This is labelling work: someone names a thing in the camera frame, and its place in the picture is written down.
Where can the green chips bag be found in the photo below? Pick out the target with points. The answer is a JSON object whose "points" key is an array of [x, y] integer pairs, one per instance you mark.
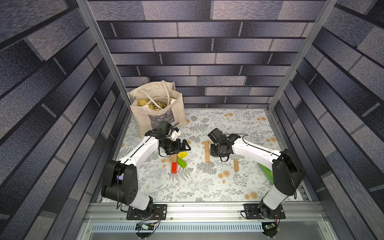
{"points": [[268, 173]]}

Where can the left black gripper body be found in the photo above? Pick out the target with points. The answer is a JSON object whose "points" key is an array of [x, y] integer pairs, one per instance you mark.
{"points": [[170, 145]]}

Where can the circuit board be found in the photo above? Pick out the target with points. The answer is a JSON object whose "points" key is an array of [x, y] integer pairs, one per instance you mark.
{"points": [[145, 226], [269, 226]]}

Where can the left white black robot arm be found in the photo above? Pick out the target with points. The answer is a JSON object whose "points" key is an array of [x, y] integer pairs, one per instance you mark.
{"points": [[120, 178]]}

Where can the aluminium front rail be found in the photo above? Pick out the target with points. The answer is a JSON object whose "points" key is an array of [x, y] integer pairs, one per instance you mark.
{"points": [[215, 220]]}

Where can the red block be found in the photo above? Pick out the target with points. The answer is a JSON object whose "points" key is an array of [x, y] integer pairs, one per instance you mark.
{"points": [[174, 168]]}

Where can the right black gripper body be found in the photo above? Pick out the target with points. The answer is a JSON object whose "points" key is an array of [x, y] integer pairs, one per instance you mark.
{"points": [[216, 150]]}

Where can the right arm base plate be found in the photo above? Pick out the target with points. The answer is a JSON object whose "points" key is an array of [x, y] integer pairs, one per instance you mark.
{"points": [[255, 212]]}

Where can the green block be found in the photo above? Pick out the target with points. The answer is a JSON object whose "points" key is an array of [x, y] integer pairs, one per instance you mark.
{"points": [[182, 163]]}

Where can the right circuit board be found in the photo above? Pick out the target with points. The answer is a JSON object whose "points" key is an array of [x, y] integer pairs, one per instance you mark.
{"points": [[269, 226]]}

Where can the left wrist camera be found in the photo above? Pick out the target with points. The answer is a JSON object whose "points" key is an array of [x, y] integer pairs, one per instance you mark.
{"points": [[175, 134]]}

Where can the left circuit board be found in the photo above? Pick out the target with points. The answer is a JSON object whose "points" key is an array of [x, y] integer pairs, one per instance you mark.
{"points": [[145, 226]]}

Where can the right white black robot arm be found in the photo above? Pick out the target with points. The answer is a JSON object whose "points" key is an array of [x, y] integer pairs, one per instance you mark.
{"points": [[285, 167]]}

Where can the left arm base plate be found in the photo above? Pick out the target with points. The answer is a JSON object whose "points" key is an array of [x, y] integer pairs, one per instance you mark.
{"points": [[154, 212]]}

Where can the yellow block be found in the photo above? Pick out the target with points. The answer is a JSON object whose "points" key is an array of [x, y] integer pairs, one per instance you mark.
{"points": [[182, 155]]}

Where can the beige canvas tote bag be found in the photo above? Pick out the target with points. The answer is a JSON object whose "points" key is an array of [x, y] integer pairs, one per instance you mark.
{"points": [[155, 102]]}

